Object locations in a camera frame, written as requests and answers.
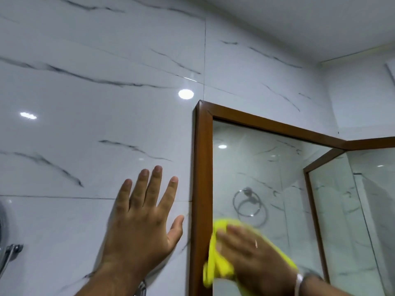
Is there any person's right hand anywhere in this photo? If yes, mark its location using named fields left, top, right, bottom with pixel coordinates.
left=215, top=225, right=299, bottom=296

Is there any person's left hand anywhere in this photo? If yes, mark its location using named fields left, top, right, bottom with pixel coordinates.
left=102, top=165, right=185, bottom=275

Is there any yellow cleaning cloth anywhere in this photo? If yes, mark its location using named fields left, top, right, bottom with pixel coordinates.
left=203, top=218, right=299, bottom=296

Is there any person's right forearm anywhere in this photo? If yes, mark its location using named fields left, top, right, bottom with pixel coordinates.
left=304, top=276, right=354, bottom=296

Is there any person's left forearm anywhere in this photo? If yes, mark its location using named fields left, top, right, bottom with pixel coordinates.
left=75, top=263, right=150, bottom=296

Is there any white wrist band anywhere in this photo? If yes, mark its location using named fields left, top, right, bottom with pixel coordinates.
left=293, top=273, right=304, bottom=296

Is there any wooden framed wall mirror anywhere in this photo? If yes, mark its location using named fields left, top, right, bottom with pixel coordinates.
left=189, top=100, right=388, bottom=296
left=344, top=136, right=395, bottom=296

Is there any chrome wall fixture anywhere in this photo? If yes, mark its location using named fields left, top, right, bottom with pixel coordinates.
left=0, top=200, right=24, bottom=279

